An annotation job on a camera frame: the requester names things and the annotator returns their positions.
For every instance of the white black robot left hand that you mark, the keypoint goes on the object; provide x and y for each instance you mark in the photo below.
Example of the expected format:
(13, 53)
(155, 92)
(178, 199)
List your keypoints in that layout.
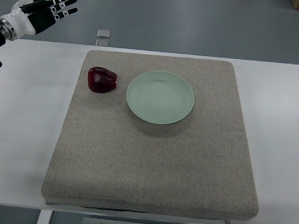
(31, 17)

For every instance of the red apple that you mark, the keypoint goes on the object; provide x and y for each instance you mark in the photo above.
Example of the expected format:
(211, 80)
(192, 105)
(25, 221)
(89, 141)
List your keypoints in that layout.
(101, 80)

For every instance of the silver floor socket plate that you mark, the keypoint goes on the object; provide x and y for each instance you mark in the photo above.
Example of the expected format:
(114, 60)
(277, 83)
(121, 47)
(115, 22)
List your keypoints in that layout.
(103, 33)

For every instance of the light green plate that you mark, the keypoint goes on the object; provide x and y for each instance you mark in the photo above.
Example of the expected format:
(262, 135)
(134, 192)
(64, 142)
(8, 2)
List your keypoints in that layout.
(160, 97)

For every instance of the beige fabric cushion mat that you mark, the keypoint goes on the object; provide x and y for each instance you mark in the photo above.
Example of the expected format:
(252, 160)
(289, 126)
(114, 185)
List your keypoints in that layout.
(106, 157)

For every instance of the white table leg left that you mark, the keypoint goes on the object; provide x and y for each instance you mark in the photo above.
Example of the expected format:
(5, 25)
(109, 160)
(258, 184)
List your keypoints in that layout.
(44, 217)

